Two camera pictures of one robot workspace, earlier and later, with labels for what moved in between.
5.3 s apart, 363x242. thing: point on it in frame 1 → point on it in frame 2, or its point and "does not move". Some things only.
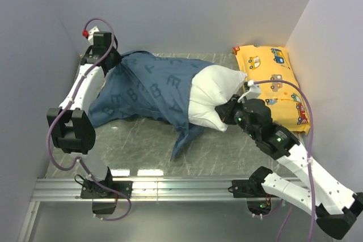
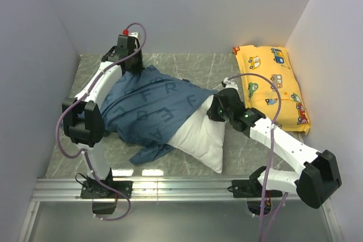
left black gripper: x=117 y=58 → x=139 y=67
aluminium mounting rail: x=143 y=189 does not move
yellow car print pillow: x=288 y=107 does not move
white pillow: x=212 y=85 → x=203 y=138
